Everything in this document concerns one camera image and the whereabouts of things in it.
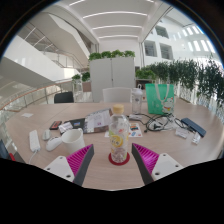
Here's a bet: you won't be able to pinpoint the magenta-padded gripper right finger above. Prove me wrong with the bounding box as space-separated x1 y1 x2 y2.
131 143 184 185

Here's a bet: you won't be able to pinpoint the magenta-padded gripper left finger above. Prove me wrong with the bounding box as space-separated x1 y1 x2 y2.
43 143 95 187

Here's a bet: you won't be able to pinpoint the clear yellow-capped drink bottle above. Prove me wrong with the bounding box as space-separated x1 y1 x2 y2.
108 103 130 164

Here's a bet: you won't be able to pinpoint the white computer mouse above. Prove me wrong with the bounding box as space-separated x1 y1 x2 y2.
45 135 63 152

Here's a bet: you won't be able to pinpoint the white mug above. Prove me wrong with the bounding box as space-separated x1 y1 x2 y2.
61 127 86 155

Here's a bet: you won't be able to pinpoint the small grey-white computer mouse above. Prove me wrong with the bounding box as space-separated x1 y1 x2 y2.
41 129 52 141

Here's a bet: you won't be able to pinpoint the white power strip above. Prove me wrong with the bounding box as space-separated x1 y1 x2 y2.
28 129 41 153

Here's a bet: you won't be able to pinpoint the small white card box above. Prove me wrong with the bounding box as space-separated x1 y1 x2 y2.
58 121 74 134

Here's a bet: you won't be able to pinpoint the red and black phone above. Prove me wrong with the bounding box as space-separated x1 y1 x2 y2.
49 120 63 131

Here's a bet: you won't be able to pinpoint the clear plastic packet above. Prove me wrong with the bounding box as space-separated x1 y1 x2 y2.
191 132 202 145

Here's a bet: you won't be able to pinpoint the colourful printed sheet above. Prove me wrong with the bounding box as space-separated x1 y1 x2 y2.
104 122 143 139

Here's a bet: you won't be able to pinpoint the flat black tablet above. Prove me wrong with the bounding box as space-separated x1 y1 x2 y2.
67 118 87 132

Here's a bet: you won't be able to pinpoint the white power adapter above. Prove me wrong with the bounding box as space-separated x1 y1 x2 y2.
128 113 144 121

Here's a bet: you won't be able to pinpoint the white paper slip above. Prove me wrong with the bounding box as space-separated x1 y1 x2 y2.
20 112 35 119

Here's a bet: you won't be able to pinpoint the propped tablet with paper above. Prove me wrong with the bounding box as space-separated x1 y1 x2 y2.
83 108 113 135

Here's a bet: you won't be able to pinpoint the green tote bag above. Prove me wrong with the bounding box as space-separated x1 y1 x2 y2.
144 83 176 116

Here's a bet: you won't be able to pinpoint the black chair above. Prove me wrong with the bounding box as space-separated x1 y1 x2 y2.
53 91 75 104

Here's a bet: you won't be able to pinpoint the clear shaker bottle white lid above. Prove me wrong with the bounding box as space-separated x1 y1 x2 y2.
131 84 144 115

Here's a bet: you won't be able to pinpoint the white chair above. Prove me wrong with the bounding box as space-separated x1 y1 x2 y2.
101 87 133 103

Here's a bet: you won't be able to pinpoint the potted green plant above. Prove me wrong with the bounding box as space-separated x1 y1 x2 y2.
71 73 83 94

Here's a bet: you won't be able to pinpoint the row of green plants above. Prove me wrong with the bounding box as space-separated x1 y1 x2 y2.
154 56 224 111

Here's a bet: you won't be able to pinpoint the low wooden planter with plants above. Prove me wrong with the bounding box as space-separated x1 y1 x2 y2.
135 67 157 88

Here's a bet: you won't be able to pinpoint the brown planter with plant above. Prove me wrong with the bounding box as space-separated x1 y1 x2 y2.
81 71 92 93

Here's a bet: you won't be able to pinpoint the white cabinet with plants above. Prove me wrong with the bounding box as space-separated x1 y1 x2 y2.
88 49 137 103

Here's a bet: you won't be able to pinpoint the ceiling light strips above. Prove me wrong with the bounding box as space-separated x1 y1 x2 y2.
68 0 158 39

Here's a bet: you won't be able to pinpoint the white power strip cable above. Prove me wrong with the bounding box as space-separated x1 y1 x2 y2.
28 150 38 164

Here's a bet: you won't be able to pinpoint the black cables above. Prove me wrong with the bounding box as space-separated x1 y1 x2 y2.
134 112 188 133

